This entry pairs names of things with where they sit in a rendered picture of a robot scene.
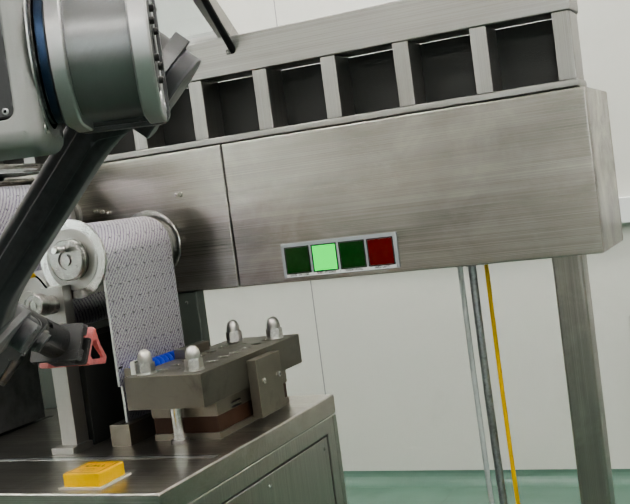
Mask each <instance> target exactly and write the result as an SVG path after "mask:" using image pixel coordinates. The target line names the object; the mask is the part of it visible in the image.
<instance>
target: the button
mask: <svg viewBox="0 0 630 504"><path fill-rule="evenodd" d="M124 474H125V470H124V463H123V462H122V461H111V462H88V463H86V464H83V465H81V466H79V467H77V468H75V469H73V470H71V471H68V472H66V473H64V474H63V479H64V486H65V487H101V486H103V485H105V484H107V483H109V482H111V481H112V480H114V479H116V478H118V477H120V476H122V475H124Z"/></svg>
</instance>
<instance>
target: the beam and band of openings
mask: <svg viewBox="0 0 630 504"><path fill-rule="evenodd" d="M577 14H578V5H577V0H398V1H393V2H389V3H384V4H379V5H374V6H370V7H365V8H360V9H356V10H351V11H346V12H341V13H337V14H332V15H327V16H322V17H318V18H313V19H308V20H303V21H299V22H294V23H289V24H284V25H280V26H275V27H270V28H265V29H261V30H256V31H251V32H246V33H242V34H237V35H232V36H229V37H230V38H231V40H232V42H233V44H234V46H235V53H234V54H229V55H227V54H226V50H227V49H228V48H227V46H226V45H225V43H224V41H223V39H222V38H218V39H213V40H208V41H204V42H199V43H194V44H189V45H188V46H187V47H186V49H187V51H189V52H190V53H192V54H193V55H194V56H196V57H197V58H199V59H200V60H201V63H200V65H199V67H198V69H197V71H196V73H195V75H194V76H193V78H192V80H191V81H190V83H189V84H188V86H187V87H186V88H188V89H185V90H184V92H183V93H182V95H181V96H180V98H179V99H178V101H177V102H176V103H175V105H174V106H173V107H172V109H171V110H170V113H171V116H170V119H169V121H168V122H167V123H165V124H163V125H160V126H159V128H158V129H157V131H156V132H155V133H154V134H153V135H152V136H151V137H150V138H149V139H147V138H146V137H144V136H143V135H141V134H140V133H138V132H137V131H136V130H134V129H132V130H131V131H130V132H128V133H127V134H126V135H125V136H124V137H123V138H122V139H121V140H120V141H119V142H118V143H117V144H116V145H115V147H114V148H113V149H112V150H111V152H110V153H109V155H108V156H107V157H106V159H105V160H104V162H103V163H108V162H114V161H120V160H126V159H132V158H139V157H145V156H151V155H157V154H164V153H170V152H176V151H182V150H188V149H195V148H201V147H207V146H213V145H222V144H226V143H232V142H238V141H244V140H251V139H257V138H263V137H269V136H275V135H282V134H288V133H294V132H300V131H306V130H313V129H319V128H325V127H331V126H338V125H344V124H350V123H356V122H362V121H369V120H375V119H381V118H387V117H393V116H400V115H406V114H412V113H418V112H424V111H431V110H437V109H443V108H449V107H456V106H462V105H468V104H474V103H480V102H487V101H493V100H499V99H505V98H511V97H518V96H524V95H530V94H536V93H542V92H549V91H555V90H561V89H567V88H574V87H580V86H586V87H587V83H586V80H584V74H583V65H582V56H581V48H580V39H579V30H578V22H577ZM548 19H551V20H548ZM543 20H546V21H543ZM538 21H541V22H538ZM533 22H536V23H533ZM527 23H530V24H527ZM522 24H525V25H522ZM517 25H520V26H517ZM511 26H514V27H511ZM506 27H509V28H506ZM501 28H504V29H501ZM496 29H499V30H496ZM469 34H470V35H469ZM464 35H467V36H464ZM459 36H462V37H459ZM454 37H457V38H454ZM448 38H451V39H448ZM443 39H446V40H443ZM438 40H441V41H438ZM433 41H436V42H433ZM427 42H430V43H427ZM422 43H425V44H422ZM391 49H393V50H391ZM385 50H388V51H385ZM380 51H383V52H380ZM375 52H378V53H375ZM370 53H372V54H370ZM364 54H367V55H364ZM359 55H362V56H359ZM354 56H357V57H354ZM349 57H351V58H349ZM317 63H320V64H317ZM312 64H315V65H312ZM307 65H309V66H307ZM301 66H304V67H301ZM296 67H299V68H296ZM291 68H293V69H291ZM286 69H288V70H286ZM282 70H283V71H282ZM249 76H251V77H249ZM243 77H246V78H243ZM238 78H241V79H238ZM233 79H236V80H233ZM228 80H230V81H228ZM222 81H225V82H222ZM218 82H220V83H218Z"/></svg>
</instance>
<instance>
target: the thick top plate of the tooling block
mask: <svg viewBox="0 0 630 504"><path fill-rule="evenodd" d="M283 336H284V337H283V338H280V339H273V340H266V338H267V336H259V337H245V338H243V340H242V341H238V342H230V343H227V342H226V341H223V342H221V343H218V344H215V345H212V346H210V349H209V350H207V351H204V352H201V353H200V356H201V357H202V358H203V364H204V367H205V369H204V370H200V371H195V372H184V370H185V366H184V360H185V358H184V359H174V360H172V361H169V362H166V363H163V364H161V365H158V366H155V368H156V371H157V373H155V374H151V375H145V376H137V375H131V376H128V377H125V378H124V383H125V390H126V397H127V404H128V411H135V410H161V409H187V408H205V407H207V406H210V405H212V404H214V403H216V402H218V401H220V400H222V399H224V398H227V397H229V396H231V395H233V394H235V393H237V392H239V391H242V390H244V389H246V388H248V387H250V385H249V378H248V371H247V363H246V361H247V360H249V359H252V358H254V357H256V356H259V355H261V354H264V353H266V352H268V351H274V350H279V355H280V363H281V370H282V371H284V370H286V369H288V368H291V367H293V366H295V365H297V364H299V363H301V362H302V357H301V350H300V342H299V335H298V334H288V335H283Z"/></svg>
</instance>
